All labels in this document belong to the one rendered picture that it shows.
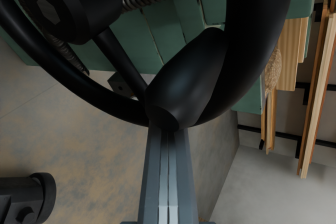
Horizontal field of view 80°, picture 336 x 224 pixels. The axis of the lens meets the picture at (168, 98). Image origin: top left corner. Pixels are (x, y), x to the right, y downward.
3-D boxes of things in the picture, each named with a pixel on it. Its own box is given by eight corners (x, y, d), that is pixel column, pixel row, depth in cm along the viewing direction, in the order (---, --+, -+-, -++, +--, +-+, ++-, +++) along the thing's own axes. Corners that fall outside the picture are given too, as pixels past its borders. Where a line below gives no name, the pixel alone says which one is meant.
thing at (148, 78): (105, 81, 52) (128, 83, 47) (133, 54, 58) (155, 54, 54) (120, 104, 57) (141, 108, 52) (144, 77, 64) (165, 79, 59)
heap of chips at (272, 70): (264, 69, 35) (276, 70, 34) (274, 39, 40) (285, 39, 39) (264, 99, 39) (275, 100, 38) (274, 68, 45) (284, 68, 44)
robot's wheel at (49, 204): (47, 162, 91) (24, 199, 92) (35, 162, 87) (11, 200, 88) (63, 195, 80) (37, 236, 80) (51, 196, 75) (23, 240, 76)
